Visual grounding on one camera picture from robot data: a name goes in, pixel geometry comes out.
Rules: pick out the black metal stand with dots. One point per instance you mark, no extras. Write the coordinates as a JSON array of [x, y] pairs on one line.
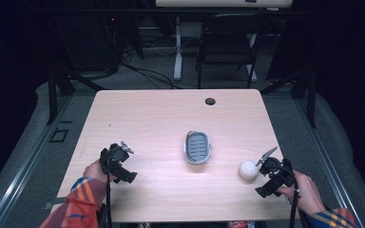
[[60, 91], [301, 91]]

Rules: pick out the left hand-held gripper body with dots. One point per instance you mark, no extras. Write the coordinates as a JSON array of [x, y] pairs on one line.
[[118, 164]]

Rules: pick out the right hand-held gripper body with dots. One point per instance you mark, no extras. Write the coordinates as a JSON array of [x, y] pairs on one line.
[[275, 177]]

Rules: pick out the white desk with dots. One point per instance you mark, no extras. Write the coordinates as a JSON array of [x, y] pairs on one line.
[[202, 19]]

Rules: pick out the black folding chair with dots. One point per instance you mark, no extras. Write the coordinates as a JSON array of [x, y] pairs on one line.
[[226, 47]]

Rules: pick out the person's left hand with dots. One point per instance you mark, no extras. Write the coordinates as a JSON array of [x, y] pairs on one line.
[[94, 171]]

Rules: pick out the grey soap dish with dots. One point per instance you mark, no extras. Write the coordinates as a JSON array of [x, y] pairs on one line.
[[197, 147]]

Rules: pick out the white round soap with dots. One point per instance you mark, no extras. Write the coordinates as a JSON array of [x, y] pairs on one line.
[[248, 170]]

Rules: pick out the person's right hand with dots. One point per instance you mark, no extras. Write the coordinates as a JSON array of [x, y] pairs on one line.
[[304, 191]]

